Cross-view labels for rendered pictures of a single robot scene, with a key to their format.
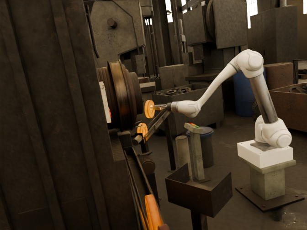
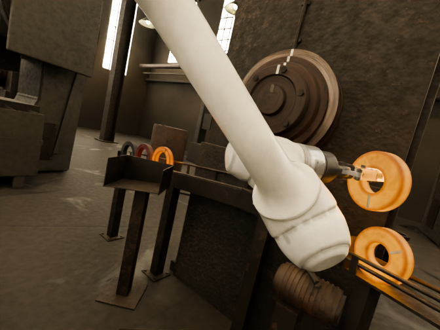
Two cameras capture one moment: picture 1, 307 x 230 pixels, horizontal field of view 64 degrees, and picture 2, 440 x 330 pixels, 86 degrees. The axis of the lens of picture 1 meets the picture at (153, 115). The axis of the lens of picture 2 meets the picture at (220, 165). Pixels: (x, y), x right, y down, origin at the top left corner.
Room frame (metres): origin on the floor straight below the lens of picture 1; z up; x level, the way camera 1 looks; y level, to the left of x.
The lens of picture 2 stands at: (2.24, -0.69, 0.93)
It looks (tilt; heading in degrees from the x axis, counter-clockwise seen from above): 7 degrees down; 137
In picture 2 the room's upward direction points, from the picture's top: 13 degrees clockwise
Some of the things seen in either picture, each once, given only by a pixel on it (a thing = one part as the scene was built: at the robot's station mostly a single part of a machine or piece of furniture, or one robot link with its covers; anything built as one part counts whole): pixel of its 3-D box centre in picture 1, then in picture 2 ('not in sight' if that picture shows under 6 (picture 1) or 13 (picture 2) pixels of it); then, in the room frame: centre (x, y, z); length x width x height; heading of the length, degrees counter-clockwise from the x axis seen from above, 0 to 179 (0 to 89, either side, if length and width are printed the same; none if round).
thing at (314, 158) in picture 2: (175, 107); (303, 164); (1.97, -0.19, 0.91); 0.09 x 0.06 x 0.09; 157
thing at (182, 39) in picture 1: (181, 53); not in sight; (10.72, -1.59, 1.39); 0.88 x 0.56 x 2.78; 161
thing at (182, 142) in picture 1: (184, 161); not in sight; (2.33, -0.24, 0.26); 0.12 x 0.12 x 0.52
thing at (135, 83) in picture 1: (135, 93); (272, 101); (1.61, 0.10, 1.11); 0.28 x 0.06 x 0.28; 11
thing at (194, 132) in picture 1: (196, 152); not in sight; (2.40, -0.39, 0.31); 0.24 x 0.16 x 0.62; 11
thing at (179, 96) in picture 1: (185, 108); not in sight; (4.24, -0.59, 0.39); 1.03 x 0.83 x 0.77; 116
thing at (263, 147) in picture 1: (263, 142); not in sight; (1.96, -0.90, 0.49); 0.22 x 0.18 x 0.06; 14
